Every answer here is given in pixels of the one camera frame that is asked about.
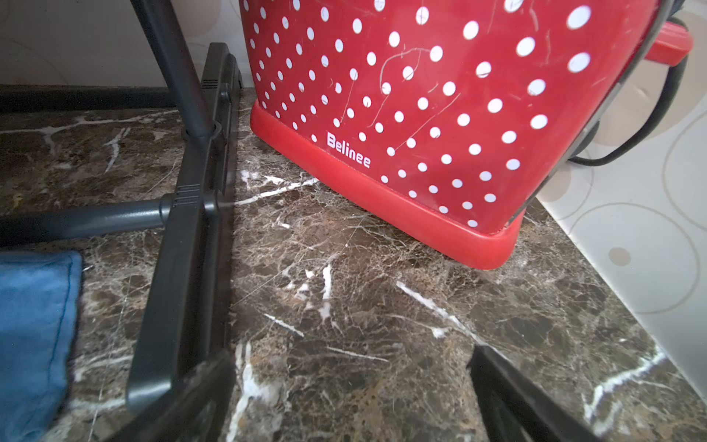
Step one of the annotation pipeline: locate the red polka dot toaster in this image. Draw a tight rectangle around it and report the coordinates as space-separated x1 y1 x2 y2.
239 1 694 270

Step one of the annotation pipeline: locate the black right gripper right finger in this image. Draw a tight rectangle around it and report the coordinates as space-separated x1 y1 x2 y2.
467 345 599 442

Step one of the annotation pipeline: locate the light blue t-shirt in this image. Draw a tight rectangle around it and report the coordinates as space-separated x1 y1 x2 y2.
1 250 83 441

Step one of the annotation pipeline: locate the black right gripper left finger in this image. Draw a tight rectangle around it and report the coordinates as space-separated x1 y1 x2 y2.
110 350 235 441

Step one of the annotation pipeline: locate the black clothes rack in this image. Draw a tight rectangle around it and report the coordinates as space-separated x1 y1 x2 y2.
1 1 241 415

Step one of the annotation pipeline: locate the black toaster power cable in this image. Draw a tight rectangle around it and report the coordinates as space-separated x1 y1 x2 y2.
568 15 692 168

